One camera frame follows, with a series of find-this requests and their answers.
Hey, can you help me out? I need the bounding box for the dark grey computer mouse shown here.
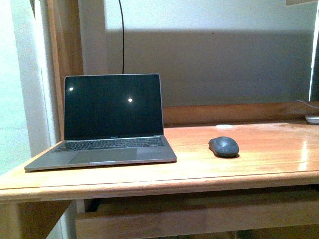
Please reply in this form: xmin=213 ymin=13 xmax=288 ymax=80
xmin=208 ymin=136 xmax=239 ymax=158

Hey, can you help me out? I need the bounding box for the grey open laptop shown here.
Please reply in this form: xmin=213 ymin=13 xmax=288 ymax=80
xmin=25 ymin=74 xmax=177 ymax=172

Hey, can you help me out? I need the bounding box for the wooden desk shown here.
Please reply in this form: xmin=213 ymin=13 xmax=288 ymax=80
xmin=0 ymin=0 xmax=319 ymax=239

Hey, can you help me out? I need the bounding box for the white object at desk edge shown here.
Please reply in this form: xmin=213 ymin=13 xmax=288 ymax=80
xmin=305 ymin=115 xmax=319 ymax=125

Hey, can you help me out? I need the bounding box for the wooden keyboard tray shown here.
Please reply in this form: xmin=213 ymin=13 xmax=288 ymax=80
xmin=76 ymin=186 xmax=319 ymax=239

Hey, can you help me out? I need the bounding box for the black hanging cable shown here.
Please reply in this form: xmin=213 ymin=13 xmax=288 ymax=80
xmin=118 ymin=0 xmax=125 ymax=75

